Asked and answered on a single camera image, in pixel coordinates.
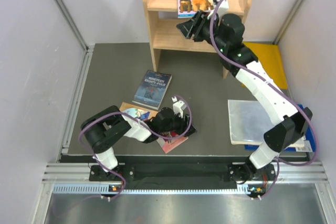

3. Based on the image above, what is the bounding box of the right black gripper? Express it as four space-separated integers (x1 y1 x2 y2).
176 12 227 54

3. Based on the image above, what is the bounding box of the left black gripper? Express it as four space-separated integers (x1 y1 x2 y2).
159 110 197 137

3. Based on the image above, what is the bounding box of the red castle picture book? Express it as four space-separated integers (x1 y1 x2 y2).
156 137 188 154

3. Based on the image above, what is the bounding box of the dark Nineteen Eighty-Four book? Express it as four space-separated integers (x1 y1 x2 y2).
132 70 172 110

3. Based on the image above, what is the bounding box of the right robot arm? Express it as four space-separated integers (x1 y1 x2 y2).
176 12 312 180

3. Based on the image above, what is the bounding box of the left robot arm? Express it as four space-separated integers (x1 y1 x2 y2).
79 105 197 180

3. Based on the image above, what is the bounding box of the orange Othello picture book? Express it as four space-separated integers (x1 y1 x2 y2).
119 102 157 121

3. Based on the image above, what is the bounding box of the wooden two-tier shelf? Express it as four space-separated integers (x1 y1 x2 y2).
143 0 252 71

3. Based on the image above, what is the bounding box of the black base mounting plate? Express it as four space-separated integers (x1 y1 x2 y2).
88 163 276 189

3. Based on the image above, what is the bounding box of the clear plastic file folder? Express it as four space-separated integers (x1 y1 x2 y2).
228 100 280 146

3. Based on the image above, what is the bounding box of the yellow file folder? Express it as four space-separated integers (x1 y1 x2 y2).
244 42 288 90

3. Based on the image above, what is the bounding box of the blue file folder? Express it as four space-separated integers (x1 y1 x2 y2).
244 104 316 153

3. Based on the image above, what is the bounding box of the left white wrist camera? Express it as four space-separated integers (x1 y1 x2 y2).
172 96 187 118

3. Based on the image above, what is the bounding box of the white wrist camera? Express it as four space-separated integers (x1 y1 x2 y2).
212 0 229 17
172 96 187 118

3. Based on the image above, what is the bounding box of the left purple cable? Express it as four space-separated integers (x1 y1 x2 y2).
78 94 193 203

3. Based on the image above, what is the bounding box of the purple cable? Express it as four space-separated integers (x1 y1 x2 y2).
209 0 318 201
78 94 193 203

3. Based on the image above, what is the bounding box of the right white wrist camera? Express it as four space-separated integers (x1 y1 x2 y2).
212 0 229 17

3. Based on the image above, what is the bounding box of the aluminium front rail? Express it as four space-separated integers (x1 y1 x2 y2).
42 162 328 197

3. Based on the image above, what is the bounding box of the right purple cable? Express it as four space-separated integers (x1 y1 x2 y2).
209 0 318 201

